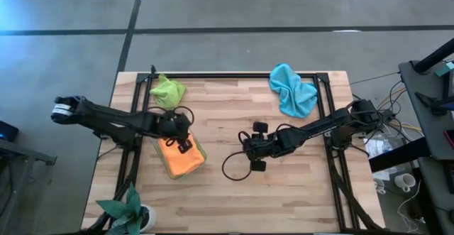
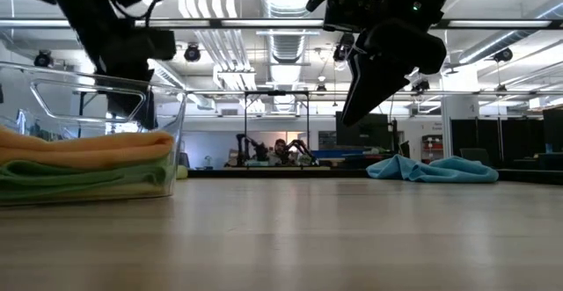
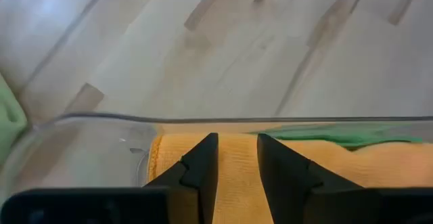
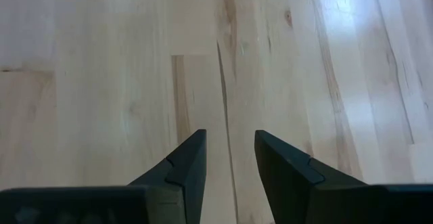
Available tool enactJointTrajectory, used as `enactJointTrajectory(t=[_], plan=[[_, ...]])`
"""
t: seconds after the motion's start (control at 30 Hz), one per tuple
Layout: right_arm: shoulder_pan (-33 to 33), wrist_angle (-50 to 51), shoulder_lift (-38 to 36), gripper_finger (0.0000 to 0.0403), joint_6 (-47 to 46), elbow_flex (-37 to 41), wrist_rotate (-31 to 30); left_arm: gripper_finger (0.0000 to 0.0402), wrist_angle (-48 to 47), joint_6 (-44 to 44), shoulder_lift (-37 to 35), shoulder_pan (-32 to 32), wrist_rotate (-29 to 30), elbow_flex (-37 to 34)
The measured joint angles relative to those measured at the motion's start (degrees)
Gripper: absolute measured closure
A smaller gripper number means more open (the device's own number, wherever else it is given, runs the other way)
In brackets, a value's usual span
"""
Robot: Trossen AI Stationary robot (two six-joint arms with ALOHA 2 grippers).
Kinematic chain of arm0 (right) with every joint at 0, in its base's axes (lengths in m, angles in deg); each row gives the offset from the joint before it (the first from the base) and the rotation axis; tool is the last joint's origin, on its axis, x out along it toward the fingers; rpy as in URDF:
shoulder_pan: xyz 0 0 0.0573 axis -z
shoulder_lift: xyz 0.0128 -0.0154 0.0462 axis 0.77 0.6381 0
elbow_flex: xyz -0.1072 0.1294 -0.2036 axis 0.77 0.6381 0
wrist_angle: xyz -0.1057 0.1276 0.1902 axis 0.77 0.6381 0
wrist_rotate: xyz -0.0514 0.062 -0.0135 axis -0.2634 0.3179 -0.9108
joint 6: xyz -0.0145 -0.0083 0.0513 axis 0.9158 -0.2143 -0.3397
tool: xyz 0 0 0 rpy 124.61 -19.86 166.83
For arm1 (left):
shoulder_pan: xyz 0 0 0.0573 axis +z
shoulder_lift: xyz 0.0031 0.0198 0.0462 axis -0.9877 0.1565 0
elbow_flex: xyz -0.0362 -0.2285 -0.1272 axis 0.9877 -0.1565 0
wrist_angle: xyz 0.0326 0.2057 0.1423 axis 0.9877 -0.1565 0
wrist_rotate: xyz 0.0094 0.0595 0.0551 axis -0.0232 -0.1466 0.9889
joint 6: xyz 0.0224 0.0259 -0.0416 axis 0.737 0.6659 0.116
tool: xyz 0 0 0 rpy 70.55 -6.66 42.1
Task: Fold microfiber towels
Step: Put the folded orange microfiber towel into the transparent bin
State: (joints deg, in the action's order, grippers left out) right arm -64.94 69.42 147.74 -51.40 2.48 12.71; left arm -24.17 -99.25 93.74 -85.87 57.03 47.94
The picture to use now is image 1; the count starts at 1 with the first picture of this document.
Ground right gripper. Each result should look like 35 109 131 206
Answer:
243 121 285 173

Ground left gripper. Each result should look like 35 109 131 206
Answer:
154 109 195 155

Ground clear plastic bin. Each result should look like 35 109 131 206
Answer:
150 130 208 181

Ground lime green microfiber towel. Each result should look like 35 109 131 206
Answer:
148 73 187 110

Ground orange microfiber towel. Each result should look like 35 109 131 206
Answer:
157 134 206 179

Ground blue microfiber towel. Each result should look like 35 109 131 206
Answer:
268 62 319 119

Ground black table-edge clamp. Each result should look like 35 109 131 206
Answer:
92 128 118 140

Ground white plant pot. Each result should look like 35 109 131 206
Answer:
140 204 157 233

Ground green leafy plant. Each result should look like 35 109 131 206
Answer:
95 182 150 235

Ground white paper sheets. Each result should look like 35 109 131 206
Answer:
363 137 394 158

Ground white cup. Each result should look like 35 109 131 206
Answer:
373 177 387 195

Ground black floor beam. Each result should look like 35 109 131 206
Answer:
368 137 430 174

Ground white mug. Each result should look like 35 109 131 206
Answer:
394 173 416 193

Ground grey metal stand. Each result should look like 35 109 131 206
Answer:
0 138 57 235

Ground dark grey side desk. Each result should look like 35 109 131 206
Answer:
397 60 454 161

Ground black box with blue light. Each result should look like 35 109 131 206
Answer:
0 120 21 143

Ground black desk clamp stand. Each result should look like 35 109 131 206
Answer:
414 92 454 117

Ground red-edged dark device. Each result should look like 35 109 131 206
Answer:
443 129 454 150

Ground black diagonal pole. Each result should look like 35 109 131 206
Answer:
414 38 454 75

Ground teal box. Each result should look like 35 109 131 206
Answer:
434 61 454 78

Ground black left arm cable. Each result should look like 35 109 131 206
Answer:
146 105 196 148

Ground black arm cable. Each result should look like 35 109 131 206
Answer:
146 105 196 148
221 130 262 182

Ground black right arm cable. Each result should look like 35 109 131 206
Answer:
221 130 262 182

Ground black aluminium table frame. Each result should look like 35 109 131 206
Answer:
79 64 386 235

